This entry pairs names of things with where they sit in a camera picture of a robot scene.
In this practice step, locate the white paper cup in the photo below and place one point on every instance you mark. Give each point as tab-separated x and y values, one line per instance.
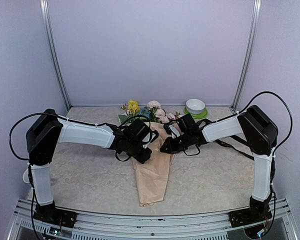
25	176

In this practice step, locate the green pink wrapping paper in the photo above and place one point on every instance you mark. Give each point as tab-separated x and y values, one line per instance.
152	176

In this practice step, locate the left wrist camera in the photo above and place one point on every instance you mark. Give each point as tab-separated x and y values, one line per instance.
149	138

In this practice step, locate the aluminium frame post right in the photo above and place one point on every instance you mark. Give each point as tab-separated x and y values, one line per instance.
248	53

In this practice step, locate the yellow fake flower stem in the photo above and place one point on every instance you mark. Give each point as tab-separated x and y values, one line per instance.
131	109

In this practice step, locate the aluminium frame post left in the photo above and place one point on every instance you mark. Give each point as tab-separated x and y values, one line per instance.
44	5

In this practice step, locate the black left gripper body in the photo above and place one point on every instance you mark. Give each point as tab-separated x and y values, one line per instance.
132	150

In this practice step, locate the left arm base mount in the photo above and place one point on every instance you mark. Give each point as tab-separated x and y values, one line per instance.
56	216

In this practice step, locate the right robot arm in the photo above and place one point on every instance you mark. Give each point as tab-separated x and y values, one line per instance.
251	127

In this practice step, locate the aluminium frame post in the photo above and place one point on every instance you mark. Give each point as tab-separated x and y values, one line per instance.
248	53
44	5

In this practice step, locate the green plate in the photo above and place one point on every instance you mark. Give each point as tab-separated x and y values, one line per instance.
202	115

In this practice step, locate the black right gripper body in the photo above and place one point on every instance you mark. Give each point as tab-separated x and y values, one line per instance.
181	145

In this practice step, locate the aluminium front rail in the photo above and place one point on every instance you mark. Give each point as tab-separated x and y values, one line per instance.
101	226

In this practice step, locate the white ceramic bowl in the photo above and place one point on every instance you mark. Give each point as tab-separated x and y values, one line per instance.
195	106

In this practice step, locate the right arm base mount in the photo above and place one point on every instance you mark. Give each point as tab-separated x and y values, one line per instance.
249	216

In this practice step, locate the blue fake flower stem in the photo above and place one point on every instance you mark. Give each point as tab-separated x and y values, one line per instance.
144	113

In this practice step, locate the pink rose stem bunch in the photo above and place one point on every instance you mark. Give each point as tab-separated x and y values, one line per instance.
164	117

